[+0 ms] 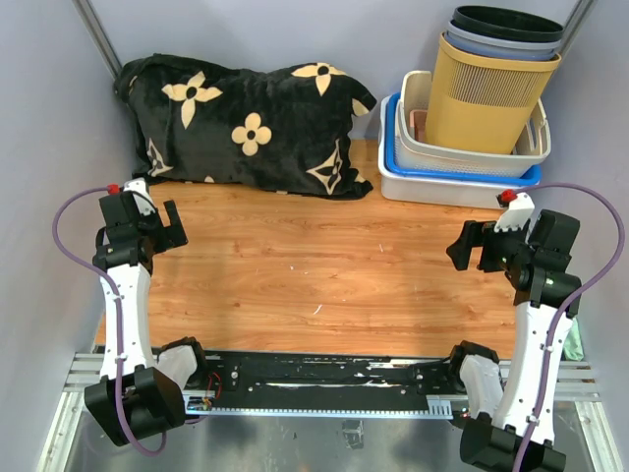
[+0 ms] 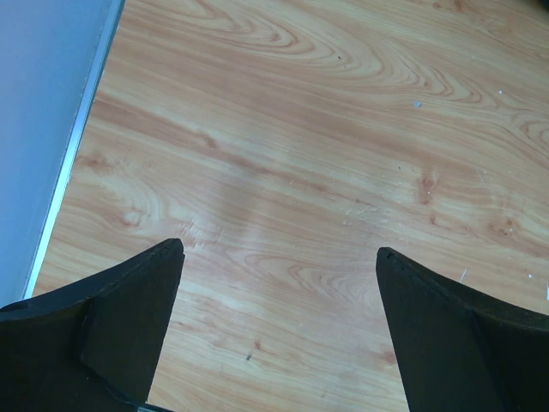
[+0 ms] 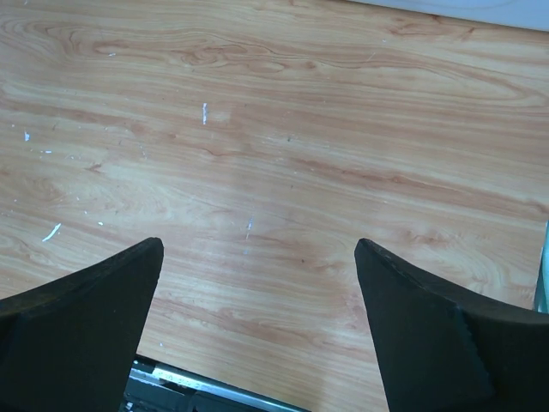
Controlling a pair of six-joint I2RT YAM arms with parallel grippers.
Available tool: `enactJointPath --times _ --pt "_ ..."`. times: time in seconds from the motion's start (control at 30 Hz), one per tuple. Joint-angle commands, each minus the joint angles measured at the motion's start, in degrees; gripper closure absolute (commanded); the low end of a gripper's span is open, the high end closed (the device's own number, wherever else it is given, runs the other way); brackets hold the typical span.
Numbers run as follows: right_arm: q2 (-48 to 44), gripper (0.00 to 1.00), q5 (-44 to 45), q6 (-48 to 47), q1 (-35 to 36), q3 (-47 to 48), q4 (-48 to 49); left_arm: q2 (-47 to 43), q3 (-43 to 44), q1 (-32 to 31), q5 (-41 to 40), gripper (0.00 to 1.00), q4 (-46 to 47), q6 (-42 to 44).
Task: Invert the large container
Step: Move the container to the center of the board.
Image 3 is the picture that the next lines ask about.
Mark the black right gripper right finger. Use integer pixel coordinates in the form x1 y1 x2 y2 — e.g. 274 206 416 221
354 239 548 411

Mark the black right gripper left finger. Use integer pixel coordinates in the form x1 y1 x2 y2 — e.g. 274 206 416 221
1 238 164 411

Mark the green cloth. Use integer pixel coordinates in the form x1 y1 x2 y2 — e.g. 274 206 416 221
533 223 548 313

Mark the black mounting rail plate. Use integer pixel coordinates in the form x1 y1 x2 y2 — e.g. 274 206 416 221
118 355 301 412

